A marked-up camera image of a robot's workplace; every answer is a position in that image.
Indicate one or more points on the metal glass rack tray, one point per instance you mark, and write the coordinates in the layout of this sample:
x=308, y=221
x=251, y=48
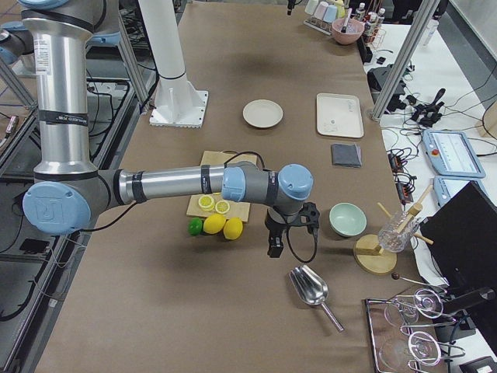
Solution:
x=401, y=335

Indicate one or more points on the beige rectangular tray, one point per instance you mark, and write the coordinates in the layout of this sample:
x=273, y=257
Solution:
x=339, y=115

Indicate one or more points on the wooden cutting board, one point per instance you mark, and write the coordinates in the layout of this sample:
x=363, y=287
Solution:
x=237, y=209

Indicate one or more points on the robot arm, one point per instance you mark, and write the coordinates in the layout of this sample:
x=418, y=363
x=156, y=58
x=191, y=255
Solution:
x=69, y=191

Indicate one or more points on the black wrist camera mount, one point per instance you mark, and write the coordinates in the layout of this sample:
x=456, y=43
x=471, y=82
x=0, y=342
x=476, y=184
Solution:
x=307, y=216

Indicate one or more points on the yellow lemon left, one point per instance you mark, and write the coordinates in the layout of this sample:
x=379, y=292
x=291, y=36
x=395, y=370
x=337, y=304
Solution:
x=214, y=224

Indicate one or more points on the blue teach pendant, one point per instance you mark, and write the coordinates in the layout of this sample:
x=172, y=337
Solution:
x=445, y=187
x=451, y=154

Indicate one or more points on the black monitor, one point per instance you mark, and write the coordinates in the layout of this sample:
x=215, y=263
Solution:
x=464, y=239

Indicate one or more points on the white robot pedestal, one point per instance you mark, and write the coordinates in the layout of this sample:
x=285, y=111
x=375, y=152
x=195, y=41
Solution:
x=177, y=102

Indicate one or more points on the metal ice scoop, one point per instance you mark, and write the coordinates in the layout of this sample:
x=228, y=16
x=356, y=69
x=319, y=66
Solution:
x=313, y=291

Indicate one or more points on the green lime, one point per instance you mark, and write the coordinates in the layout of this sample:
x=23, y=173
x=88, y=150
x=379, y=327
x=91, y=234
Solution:
x=195, y=226

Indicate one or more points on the yellow plastic cup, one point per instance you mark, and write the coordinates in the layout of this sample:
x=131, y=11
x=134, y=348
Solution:
x=341, y=9

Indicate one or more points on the round beige plate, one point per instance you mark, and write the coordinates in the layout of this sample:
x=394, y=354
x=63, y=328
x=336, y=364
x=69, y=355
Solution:
x=262, y=113

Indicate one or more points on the mint green bowl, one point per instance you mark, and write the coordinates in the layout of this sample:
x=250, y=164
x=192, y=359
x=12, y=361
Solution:
x=347, y=219

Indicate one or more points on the metal muddler in bowl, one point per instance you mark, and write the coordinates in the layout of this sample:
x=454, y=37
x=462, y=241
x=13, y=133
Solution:
x=346, y=20

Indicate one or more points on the white wire cup rack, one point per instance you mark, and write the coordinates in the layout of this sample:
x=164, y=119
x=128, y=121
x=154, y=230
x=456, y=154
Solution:
x=318, y=25

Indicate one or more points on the pink plastic cup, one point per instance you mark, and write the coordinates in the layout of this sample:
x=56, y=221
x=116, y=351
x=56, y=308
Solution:
x=321, y=10

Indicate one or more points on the yellow lemon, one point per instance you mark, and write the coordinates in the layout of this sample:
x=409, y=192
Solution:
x=214, y=224
x=233, y=228

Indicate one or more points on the pink bowl with ice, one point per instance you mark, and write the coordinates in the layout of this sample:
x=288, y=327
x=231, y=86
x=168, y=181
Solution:
x=354, y=30

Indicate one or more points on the wooden cup stand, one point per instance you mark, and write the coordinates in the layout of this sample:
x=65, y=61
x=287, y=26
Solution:
x=372, y=257

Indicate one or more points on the lemon slice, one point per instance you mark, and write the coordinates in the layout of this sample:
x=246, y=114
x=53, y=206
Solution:
x=222, y=207
x=206, y=202

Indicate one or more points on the folded grey cloth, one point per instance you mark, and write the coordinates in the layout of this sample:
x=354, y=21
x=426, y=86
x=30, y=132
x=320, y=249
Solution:
x=346, y=155

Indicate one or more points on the light blue plastic cup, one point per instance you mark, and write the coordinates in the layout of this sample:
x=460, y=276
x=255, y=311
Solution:
x=330, y=13

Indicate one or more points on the white plastic cup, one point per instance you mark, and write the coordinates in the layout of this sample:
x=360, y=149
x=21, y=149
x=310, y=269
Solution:
x=311, y=7

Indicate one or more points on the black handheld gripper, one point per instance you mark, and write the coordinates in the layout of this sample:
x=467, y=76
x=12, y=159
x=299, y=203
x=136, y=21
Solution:
x=426, y=114

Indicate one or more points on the crystal glass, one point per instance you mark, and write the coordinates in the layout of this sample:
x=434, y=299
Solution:
x=396, y=234

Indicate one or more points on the yellow lemon right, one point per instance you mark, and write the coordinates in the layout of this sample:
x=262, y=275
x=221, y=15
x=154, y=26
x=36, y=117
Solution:
x=233, y=228

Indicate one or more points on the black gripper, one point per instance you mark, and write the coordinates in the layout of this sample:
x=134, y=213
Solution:
x=290, y=4
x=274, y=227

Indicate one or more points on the aluminium frame post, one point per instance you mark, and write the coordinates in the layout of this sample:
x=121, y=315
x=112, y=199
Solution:
x=414, y=35

